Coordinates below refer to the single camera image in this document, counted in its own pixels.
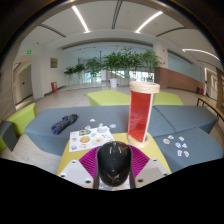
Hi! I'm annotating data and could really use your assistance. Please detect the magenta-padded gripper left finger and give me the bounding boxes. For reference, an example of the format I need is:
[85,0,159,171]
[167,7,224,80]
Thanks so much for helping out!
[57,145,101,190]

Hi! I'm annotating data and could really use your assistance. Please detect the grey upholstered bench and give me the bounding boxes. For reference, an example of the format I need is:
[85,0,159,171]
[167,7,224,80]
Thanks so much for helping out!
[148,104,218,138]
[24,105,158,158]
[153,126,224,174]

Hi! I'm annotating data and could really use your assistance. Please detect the group of potted plants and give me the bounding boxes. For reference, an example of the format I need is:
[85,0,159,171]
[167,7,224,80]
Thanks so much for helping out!
[63,46,163,89]

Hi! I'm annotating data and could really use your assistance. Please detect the lime green long bench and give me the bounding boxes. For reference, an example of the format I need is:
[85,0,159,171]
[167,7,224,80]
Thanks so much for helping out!
[86,89,185,107]

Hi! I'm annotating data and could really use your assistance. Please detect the olive wall plaque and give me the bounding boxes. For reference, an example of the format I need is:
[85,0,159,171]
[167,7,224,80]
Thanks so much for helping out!
[50,57,59,69]

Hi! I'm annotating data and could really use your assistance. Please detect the black computer mouse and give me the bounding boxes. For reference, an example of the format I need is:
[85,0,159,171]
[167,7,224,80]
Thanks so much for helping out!
[96,140,133,188]

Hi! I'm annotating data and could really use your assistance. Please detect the brown wood reception counter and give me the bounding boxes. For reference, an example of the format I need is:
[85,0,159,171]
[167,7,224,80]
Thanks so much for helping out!
[153,66,205,94]

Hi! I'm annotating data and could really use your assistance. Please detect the white sticker sheet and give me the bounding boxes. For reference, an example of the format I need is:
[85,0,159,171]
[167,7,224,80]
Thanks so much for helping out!
[68,127,115,153]

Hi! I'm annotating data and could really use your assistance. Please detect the dark blue folded umbrella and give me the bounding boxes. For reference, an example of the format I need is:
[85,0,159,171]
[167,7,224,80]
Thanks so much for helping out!
[50,113,79,136]

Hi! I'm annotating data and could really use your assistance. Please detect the red cylinder with cream ends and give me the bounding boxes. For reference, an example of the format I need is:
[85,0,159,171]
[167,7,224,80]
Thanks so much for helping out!
[127,80,161,149]

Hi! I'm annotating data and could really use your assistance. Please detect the dark grey seat block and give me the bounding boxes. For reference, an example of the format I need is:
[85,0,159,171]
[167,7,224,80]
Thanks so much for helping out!
[0,120,19,153]

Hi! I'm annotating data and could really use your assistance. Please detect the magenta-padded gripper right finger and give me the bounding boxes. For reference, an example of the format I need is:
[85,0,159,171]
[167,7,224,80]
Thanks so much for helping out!
[128,144,172,190]

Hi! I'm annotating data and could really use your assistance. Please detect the red fire extinguisher cabinet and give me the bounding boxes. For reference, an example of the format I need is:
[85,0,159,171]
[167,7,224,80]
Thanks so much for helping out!
[50,81,58,94]

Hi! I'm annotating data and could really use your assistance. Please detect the group of ceiling light strips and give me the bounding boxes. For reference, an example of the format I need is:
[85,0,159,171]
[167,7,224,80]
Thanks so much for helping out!
[71,4,221,63]

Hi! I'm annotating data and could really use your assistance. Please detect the wooden frame chair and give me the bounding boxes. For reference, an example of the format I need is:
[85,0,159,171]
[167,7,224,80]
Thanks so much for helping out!
[196,96,224,123]

